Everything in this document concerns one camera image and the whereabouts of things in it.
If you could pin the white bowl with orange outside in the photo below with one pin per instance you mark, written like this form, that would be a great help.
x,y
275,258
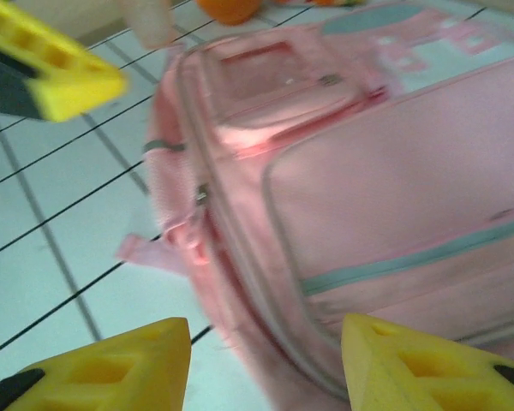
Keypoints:
x,y
229,10

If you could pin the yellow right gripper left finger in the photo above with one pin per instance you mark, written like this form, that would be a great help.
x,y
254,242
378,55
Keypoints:
x,y
111,372

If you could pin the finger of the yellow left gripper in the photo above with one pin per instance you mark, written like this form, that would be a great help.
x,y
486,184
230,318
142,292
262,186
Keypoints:
x,y
47,73

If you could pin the pink school backpack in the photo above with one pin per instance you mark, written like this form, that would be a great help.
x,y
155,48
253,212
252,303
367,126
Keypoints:
x,y
368,180

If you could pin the red and yellow snack bag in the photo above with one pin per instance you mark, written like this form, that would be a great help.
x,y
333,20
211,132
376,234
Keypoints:
x,y
317,2

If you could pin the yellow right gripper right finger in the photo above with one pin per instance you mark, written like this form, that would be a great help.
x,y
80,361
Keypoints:
x,y
411,372

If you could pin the translucent pink plastic cup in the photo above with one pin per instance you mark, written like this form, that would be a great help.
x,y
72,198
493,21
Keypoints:
x,y
147,21

